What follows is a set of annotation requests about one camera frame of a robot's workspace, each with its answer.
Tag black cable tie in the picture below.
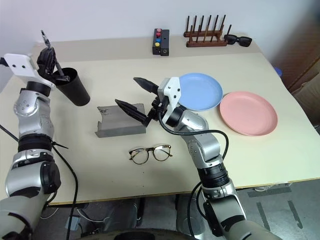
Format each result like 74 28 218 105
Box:
50 140 69 151

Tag grey glasses case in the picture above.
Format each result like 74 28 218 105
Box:
94 102 147 139

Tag pink plastic plate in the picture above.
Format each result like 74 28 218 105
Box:
219 90 279 137

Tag black sunglasses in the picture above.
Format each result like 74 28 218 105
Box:
223 34 253 48

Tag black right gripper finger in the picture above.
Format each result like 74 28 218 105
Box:
114 99 152 127
132 76 160 94

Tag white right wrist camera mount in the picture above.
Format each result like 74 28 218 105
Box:
157 76 182 126

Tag brown wooden plate rack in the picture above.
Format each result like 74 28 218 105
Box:
183 14 234 49

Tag dark table leg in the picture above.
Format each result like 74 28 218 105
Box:
134 196 147 228

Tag black plastic cup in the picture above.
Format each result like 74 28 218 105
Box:
53 67 91 107

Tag white cable bundle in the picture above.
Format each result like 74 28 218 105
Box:
251 182 294 192

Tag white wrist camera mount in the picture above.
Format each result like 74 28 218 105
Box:
4 53 56 89
157 76 182 126

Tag blue plastic plate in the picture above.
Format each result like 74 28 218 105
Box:
178 72 224 112

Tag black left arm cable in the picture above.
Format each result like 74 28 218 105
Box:
0 123 79 226

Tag brown cardboard box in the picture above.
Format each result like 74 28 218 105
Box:
286 56 320 126

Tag grey power strip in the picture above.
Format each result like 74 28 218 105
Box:
65 215 82 231

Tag tortoiseshell round eyeglasses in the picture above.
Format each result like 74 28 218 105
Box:
128 143 174 166

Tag plain black box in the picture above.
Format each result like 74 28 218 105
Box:
160 29 171 57

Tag black box with coloured buttons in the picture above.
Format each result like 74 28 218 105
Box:
151 28 164 56

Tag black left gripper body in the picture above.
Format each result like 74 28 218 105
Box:
36 49 55 77

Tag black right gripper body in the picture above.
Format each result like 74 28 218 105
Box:
147 86 171 123

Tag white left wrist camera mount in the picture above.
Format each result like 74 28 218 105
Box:
4 53 56 89

